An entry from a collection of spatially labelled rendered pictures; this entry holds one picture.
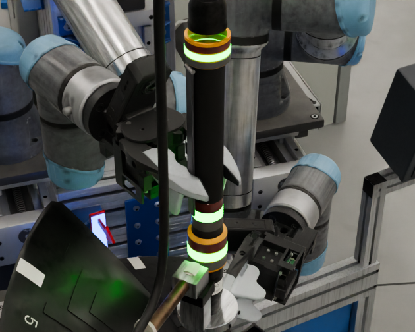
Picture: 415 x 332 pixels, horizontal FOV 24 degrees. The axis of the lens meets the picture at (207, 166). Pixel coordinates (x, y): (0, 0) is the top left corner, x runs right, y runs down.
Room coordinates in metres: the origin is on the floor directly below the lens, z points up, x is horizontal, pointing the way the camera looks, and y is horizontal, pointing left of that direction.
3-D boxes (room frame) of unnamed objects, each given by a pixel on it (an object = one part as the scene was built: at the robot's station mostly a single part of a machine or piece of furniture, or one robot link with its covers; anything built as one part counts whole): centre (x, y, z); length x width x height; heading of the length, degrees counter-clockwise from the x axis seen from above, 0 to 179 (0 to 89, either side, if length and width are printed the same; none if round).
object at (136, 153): (0.82, 0.06, 1.50); 0.09 x 0.05 x 0.02; 29
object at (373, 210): (1.35, -0.30, 0.96); 0.03 x 0.03 x 0.20; 28
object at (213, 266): (0.78, 0.00, 1.39); 0.04 x 0.04 x 0.01
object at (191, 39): (0.78, 0.00, 1.65); 0.04 x 0.04 x 0.03
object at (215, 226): (0.78, 0.00, 1.44); 0.03 x 0.03 x 0.01
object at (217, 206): (0.78, 0.00, 1.47); 0.03 x 0.03 x 0.01
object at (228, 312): (0.77, 0.00, 1.35); 0.09 x 0.07 x 0.10; 153
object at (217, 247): (0.78, 0.00, 1.41); 0.04 x 0.04 x 0.01
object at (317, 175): (1.17, -0.16, 1.17); 0.11 x 0.08 x 0.09; 155
